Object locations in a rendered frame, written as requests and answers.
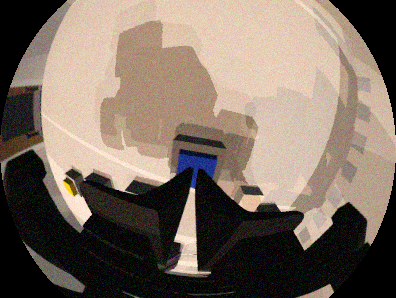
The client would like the yellow button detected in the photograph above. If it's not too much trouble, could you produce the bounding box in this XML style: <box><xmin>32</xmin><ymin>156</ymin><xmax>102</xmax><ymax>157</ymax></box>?
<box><xmin>62</xmin><ymin>169</ymin><xmax>84</xmax><ymax>198</ymax></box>

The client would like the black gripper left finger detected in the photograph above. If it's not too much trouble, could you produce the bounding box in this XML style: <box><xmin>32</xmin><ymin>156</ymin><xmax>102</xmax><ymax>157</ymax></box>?
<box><xmin>80</xmin><ymin>168</ymin><xmax>194</xmax><ymax>267</ymax></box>

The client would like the purple button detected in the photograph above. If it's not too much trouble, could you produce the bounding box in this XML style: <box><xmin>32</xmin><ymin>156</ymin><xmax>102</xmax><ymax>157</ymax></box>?
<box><xmin>84</xmin><ymin>172</ymin><xmax>113</xmax><ymax>189</ymax></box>

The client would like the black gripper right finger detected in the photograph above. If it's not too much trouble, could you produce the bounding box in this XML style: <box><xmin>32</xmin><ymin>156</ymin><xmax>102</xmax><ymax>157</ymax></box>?
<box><xmin>194</xmin><ymin>169</ymin><xmax>304</xmax><ymax>271</ymax></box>

